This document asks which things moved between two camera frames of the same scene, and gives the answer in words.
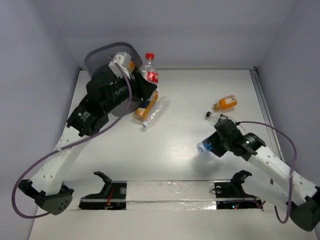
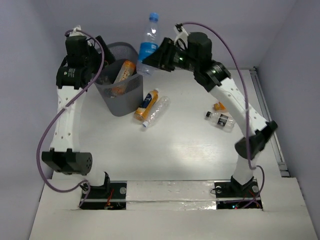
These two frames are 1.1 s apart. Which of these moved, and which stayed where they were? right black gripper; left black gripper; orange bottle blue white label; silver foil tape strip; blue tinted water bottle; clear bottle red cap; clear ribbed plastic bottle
Moved: right black gripper; clear bottle red cap; blue tinted water bottle; left black gripper
Stayed: orange bottle blue white label; clear ribbed plastic bottle; silver foil tape strip
